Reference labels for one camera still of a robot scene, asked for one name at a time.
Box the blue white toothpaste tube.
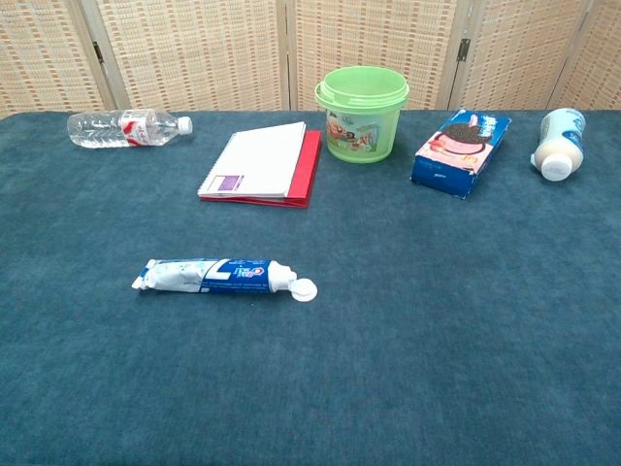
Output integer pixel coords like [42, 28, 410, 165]
[130, 257, 319, 306]

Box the white red spiral notebook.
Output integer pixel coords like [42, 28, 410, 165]
[197, 120, 323, 210]

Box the green plastic bucket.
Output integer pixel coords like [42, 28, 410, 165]
[313, 66, 411, 164]

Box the dark blue table cloth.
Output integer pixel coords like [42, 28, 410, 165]
[0, 109, 621, 466]

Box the blue pink cookie box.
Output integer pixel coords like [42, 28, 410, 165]
[409, 108, 513, 201]

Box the woven bamboo folding screen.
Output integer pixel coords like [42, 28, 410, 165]
[0, 0, 621, 120]

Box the clear plastic water bottle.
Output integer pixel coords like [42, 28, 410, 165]
[66, 109, 194, 150]

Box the white milk drink bottle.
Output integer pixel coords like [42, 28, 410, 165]
[529, 107, 588, 183]

